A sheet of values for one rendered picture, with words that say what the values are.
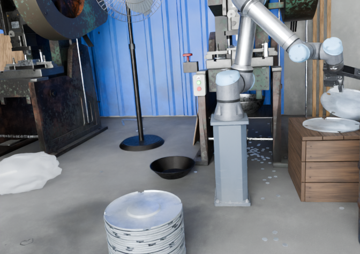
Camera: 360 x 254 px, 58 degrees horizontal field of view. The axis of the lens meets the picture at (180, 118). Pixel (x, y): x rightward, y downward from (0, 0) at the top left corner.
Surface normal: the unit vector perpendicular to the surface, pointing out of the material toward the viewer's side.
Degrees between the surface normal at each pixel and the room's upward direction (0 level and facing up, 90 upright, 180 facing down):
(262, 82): 90
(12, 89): 90
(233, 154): 90
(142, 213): 0
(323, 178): 90
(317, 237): 0
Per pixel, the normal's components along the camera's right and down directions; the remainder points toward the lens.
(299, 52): -0.59, 0.23
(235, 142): -0.13, 0.24
